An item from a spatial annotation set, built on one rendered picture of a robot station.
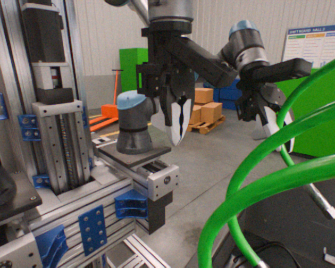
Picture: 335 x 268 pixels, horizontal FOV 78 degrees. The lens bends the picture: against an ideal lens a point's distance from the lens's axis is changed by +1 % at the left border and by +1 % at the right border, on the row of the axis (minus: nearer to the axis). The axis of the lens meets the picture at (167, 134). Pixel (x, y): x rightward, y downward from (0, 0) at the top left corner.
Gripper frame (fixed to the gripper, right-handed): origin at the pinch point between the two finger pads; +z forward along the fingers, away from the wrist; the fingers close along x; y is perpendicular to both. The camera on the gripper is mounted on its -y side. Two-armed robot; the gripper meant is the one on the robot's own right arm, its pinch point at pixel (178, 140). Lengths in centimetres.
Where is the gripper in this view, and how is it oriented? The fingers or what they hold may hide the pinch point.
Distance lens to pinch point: 39.6
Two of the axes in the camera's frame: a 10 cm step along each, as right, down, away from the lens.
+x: -6.1, 2.6, -7.5
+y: -7.9, -2.0, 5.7
